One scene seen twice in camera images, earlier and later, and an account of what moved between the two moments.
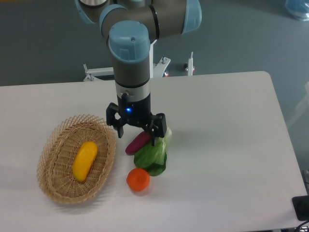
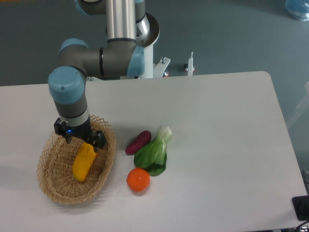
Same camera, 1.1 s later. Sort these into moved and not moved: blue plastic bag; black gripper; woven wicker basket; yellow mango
Moved: black gripper
Not moved: blue plastic bag; woven wicker basket; yellow mango
